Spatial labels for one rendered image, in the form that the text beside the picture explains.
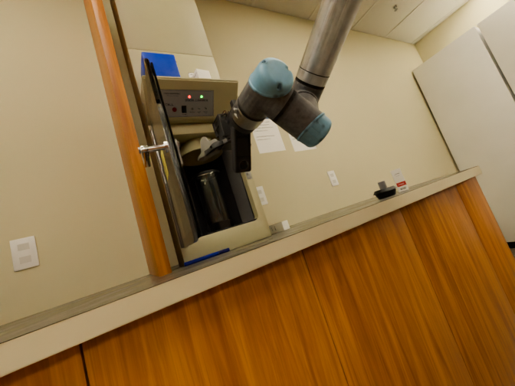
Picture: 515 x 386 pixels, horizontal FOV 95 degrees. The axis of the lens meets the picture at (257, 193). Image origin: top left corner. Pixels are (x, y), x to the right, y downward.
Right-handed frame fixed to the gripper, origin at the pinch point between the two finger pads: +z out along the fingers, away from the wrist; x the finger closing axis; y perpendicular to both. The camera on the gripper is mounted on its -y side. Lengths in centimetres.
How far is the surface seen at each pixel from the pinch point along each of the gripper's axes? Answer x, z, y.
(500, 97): -295, 0, 23
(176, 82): 6.4, 0.9, 27.8
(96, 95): 28, 55, 62
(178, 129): 7.0, 11.7, 17.3
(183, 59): -2.6, 11.7, 46.9
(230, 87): -12.4, 1.7, 27.0
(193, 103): 1.3, 5.2, 23.3
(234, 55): -57, 55, 94
